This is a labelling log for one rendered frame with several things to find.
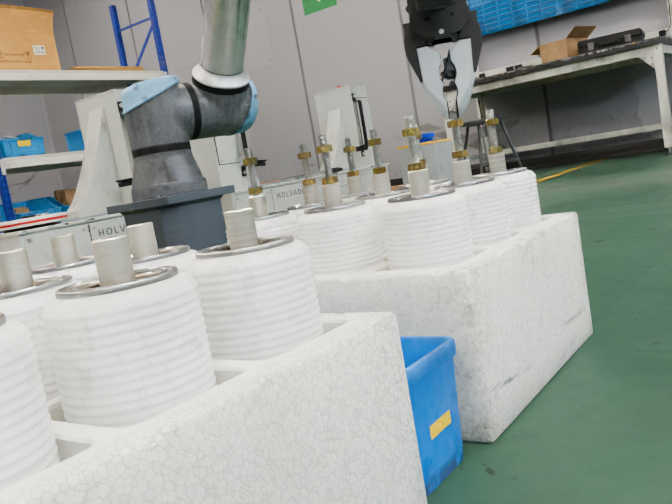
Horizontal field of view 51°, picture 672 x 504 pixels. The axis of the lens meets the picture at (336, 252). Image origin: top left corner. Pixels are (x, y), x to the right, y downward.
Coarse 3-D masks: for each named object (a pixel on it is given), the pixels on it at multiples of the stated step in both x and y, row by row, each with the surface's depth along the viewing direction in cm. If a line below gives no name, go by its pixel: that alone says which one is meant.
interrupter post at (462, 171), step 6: (456, 162) 87; (462, 162) 87; (468, 162) 88; (456, 168) 88; (462, 168) 87; (468, 168) 88; (456, 174) 88; (462, 174) 87; (468, 174) 88; (456, 180) 88; (462, 180) 88; (468, 180) 88
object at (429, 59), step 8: (424, 48) 86; (424, 56) 86; (432, 56) 86; (424, 64) 86; (432, 64) 86; (440, 64) 86; (424, 72) 86; (432, 72) 86; (424, 80) 86; (432, 80) 86; (440, 80) 86; (424, 88) 87; (432, 88) 86; (440, 88) 86; (432, 96) 87; (440, 96) 86; (440, 104) 87; (440, 112) 88; (448, 112) 87
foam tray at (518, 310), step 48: (528, 240) 84; (576, 240) 99; (336, 288) 78; (384, 288) 75; (432, 288) 72; (480, 288) 72; (528, 288) 83; (576, 288) 98; (480, 336) 71; (528, 336) 82; (576, 336) 96; (480, 384) 71; (528, 384) 80; (480, 432) 72
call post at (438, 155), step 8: (432, 144) 118; (440, 144) 120; (448, 144) 122; (400, 152) 121; (408, 152) 121; (424, 152) 119; (432, 152) 118; (440, 152) 120; (448, 152) 122; (400, 160) 122; (408, 160) 121; (432, 160) 118; (440, 160) 119; (448, 160) 122; (432, 168) 119; (440, 168) 119; (448, 168) 122; (432, 176) 119; (440, 176) 119; (448, 176) 121
